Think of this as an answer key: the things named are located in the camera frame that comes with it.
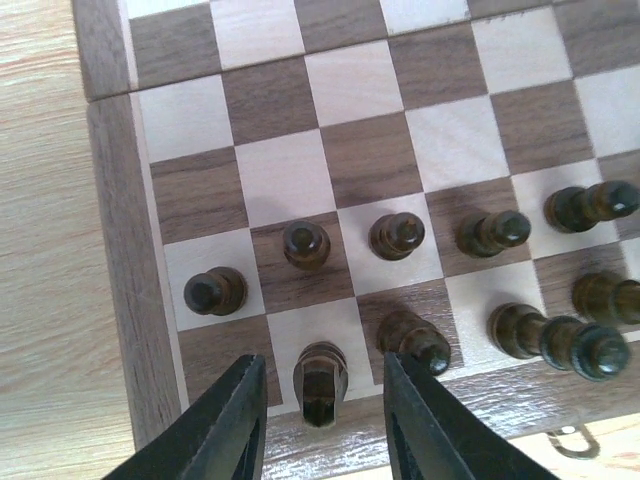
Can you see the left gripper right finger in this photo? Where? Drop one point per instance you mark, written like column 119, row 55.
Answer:
column 432, row 435

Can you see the wooden chess board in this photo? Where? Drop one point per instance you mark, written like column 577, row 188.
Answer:
column 216, row 124

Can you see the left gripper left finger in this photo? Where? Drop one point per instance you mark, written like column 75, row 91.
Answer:
column 220, row 436

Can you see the dark pawn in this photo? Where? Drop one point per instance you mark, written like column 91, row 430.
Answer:
column 485, row 235
column 576, row 209
column 394, row 237
column 306, row 245

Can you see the dark chess piece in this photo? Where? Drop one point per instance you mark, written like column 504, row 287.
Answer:
column 405, row 332
column 221, row 291

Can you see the tall dark piece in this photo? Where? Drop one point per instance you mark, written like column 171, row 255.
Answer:
column 607, row 298

